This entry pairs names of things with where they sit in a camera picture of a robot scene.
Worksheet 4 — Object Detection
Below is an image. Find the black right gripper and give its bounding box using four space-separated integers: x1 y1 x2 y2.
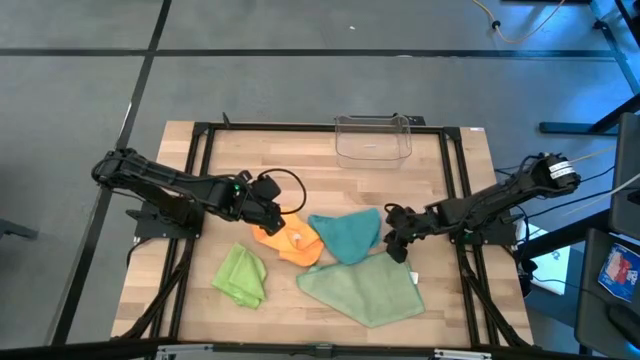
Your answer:
383 202 432 265

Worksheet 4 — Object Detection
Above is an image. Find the orange microfiber towel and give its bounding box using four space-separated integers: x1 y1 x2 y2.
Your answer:
251 212 326 268

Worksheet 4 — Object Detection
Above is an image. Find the teal microfiber towel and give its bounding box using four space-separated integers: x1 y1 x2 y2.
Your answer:
307 207 384 266

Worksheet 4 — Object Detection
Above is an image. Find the pale green microfiber towel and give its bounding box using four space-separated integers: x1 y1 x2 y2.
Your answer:
296 248 426 329

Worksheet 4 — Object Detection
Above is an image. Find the lime green microfiber towel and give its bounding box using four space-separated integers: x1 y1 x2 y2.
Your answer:
211 243 268 310

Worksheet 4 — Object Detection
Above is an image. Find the clear plastic bin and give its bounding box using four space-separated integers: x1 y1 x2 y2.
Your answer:
333 113 414 170

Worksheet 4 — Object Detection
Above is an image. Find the white paper sheet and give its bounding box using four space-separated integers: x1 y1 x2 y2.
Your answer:
519 222 571 296

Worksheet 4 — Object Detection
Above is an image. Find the black metal desk leg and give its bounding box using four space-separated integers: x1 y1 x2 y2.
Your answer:
538 92 640 136

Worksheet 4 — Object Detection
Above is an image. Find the blue red sticker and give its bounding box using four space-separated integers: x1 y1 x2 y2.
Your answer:
597 243 640 303

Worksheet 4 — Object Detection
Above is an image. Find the dark grey cabinet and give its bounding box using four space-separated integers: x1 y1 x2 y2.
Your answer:
608 112 640 241

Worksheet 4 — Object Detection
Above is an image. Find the black computer mouse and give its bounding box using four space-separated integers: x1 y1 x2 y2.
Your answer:
607 302 640 351

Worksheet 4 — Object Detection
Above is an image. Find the black furniture foot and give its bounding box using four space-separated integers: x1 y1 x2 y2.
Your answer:
0 218 39 240

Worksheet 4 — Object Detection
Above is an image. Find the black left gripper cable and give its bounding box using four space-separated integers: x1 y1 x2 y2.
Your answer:
257 168 308 216

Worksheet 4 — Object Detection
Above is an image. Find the black aluminium table frame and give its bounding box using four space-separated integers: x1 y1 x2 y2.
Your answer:
112 112 534 351

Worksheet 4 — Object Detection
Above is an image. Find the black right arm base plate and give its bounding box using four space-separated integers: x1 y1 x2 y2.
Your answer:
446 203 521 247

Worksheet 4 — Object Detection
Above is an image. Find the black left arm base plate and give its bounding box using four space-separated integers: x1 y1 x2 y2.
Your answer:
125 198 207 241

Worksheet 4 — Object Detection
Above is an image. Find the silver metal bracket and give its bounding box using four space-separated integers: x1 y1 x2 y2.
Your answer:
433 348 494 360
155 342 215 360

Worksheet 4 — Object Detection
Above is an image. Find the yellow floor cable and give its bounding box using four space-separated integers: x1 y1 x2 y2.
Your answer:
472 0 566 45

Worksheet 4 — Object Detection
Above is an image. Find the black camera rig beam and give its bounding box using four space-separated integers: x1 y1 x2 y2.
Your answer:
0 337 640 360

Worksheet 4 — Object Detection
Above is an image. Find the black metal desk frame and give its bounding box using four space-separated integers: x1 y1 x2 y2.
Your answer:
589 0 640 96

